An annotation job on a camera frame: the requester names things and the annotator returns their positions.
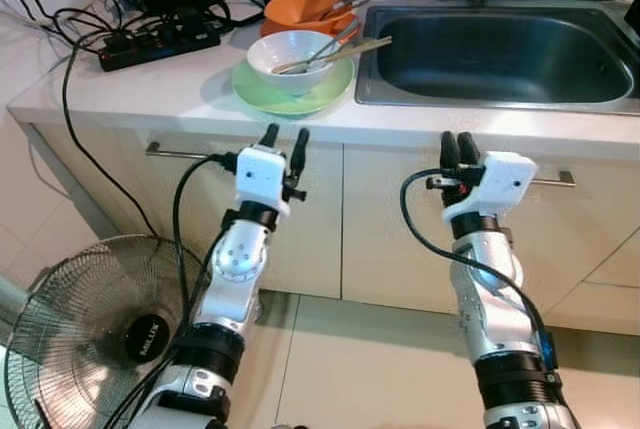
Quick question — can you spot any white bowl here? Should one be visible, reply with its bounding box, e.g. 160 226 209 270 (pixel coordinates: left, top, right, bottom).
247 31 338 97

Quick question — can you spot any wooden chopstick white tip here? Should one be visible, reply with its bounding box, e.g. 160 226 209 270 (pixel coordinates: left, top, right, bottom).
275 41 394 77
272 37 394 74

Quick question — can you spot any green plate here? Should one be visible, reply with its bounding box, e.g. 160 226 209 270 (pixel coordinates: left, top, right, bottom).
232 54 356 118

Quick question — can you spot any stainless steel sink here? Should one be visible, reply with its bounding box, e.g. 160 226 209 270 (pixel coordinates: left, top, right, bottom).
355 4 640 115

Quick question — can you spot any beige cabinet door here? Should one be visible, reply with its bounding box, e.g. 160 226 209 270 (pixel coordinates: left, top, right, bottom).
30 127 346 300
342 144 640 335

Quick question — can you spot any orange bowl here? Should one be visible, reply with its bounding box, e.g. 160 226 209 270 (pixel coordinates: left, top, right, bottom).
262 0 356 35

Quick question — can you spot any grey standing fan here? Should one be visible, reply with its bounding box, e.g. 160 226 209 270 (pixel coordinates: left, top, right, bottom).
0 236 216 429

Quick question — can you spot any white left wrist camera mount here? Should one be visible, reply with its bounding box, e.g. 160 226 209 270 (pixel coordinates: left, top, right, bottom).
235 146 293 215

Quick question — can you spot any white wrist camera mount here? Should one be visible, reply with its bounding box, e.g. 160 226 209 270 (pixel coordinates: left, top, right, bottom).
443 152 538 222
235 146 293 215

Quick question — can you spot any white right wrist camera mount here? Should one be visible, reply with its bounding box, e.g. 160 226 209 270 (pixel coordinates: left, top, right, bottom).
443 152 538 222

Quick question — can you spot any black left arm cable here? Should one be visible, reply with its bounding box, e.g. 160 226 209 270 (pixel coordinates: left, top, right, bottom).
100 152 241 429

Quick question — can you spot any black power cable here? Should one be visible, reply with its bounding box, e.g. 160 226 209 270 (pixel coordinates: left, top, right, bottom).
60 37 161 240

